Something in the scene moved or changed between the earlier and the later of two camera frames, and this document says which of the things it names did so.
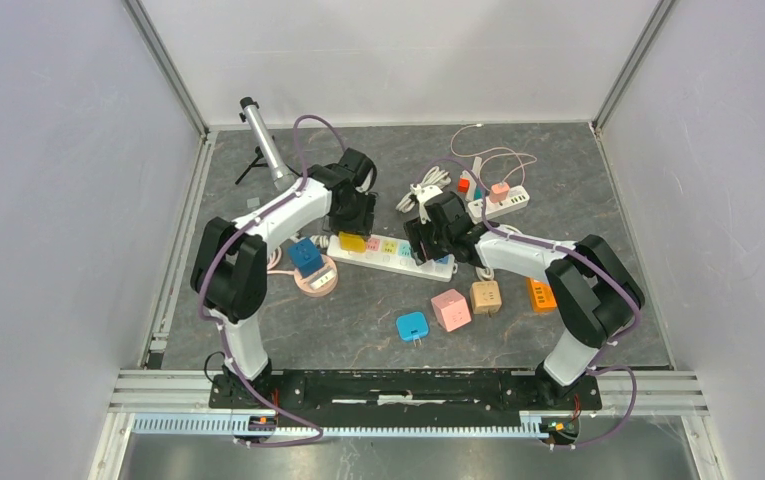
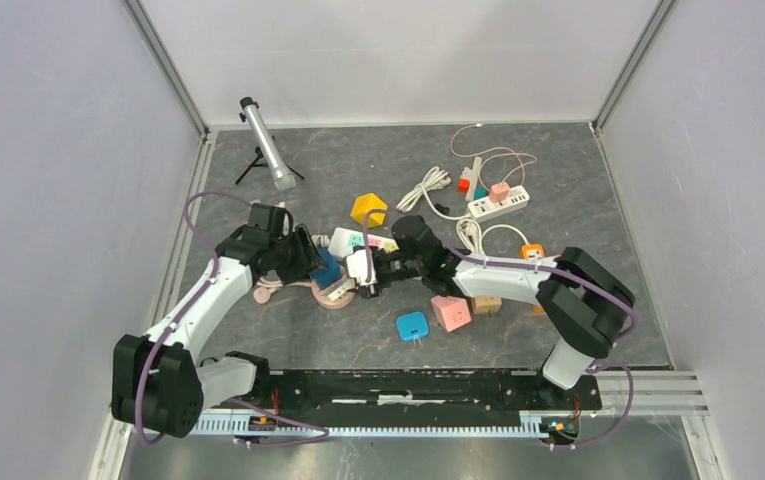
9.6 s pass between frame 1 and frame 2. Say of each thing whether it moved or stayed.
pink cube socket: stayed
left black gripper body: moved
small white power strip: stayed
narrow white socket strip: stayed
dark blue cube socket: moved
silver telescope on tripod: stayed
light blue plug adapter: stayed
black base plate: stayed
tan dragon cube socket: stayed
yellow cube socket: moved
